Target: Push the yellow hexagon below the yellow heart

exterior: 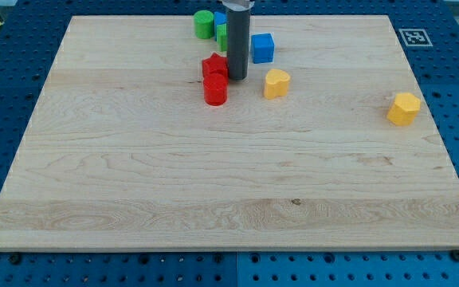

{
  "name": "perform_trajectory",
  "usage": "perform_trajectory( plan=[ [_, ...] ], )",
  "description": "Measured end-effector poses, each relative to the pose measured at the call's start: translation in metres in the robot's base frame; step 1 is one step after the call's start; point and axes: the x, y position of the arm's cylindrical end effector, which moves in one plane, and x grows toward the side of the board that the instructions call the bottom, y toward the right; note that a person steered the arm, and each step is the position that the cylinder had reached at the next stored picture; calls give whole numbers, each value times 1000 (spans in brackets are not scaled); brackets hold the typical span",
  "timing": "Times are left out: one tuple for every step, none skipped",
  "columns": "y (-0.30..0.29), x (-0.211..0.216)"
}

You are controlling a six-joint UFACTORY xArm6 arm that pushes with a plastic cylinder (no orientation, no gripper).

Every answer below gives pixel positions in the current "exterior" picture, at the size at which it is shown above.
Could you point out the blue block behind rod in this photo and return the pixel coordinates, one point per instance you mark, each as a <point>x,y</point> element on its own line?
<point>219,18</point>

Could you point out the yellow heart block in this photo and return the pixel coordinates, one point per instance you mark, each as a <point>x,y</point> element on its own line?
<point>276,83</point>

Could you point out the red star block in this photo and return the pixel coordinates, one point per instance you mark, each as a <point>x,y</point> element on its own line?
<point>215,64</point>

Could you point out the green cylinder block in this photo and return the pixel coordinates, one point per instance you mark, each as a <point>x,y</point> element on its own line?
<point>203,24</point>

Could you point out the fiducial marker tag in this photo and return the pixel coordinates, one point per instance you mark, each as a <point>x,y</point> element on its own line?
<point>415,37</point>

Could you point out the yellow hexagon block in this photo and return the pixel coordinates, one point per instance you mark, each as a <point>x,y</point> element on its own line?
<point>404,109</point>

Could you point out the wooden board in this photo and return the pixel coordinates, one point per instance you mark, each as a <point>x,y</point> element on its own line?
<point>122,153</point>

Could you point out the blue cube block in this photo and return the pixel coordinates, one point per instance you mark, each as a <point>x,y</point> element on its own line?
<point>262,48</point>

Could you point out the red cylinder block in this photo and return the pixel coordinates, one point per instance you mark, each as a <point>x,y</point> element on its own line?
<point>215,89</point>

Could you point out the green block behind rod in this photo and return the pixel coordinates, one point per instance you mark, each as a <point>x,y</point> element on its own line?
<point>222,37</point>

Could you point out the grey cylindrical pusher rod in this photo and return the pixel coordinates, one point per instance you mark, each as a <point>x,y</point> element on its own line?
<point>238,14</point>

